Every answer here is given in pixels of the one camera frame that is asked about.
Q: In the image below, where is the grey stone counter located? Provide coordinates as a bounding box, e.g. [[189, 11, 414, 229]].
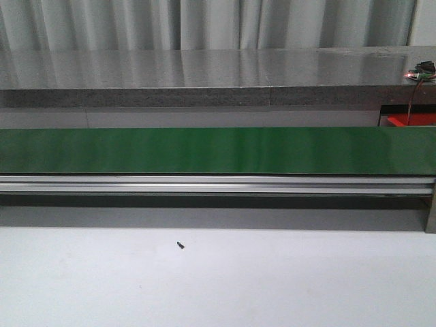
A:
[[1, 46, 435, 108]]

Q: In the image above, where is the green conveyor belt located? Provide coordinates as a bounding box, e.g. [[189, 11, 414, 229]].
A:
[[1, 127, 435, 176]]

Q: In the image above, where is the red plastic tray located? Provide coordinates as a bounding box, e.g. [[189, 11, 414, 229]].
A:
[[387, 114, 435, 127]]

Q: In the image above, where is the circuit board with red LED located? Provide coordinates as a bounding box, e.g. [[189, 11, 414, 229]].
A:
[[405, 61, 435, 81]]

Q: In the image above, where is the grey curtain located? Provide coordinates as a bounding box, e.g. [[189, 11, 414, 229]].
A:
[[1, 0, 416, 51]]

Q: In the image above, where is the aluminium conveyor frame rail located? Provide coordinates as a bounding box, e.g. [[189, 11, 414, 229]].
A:
[[1, 174, 435, 233]]

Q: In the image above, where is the red and black wire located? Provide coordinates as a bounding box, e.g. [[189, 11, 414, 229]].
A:
[[405, 80, 425, 127]]

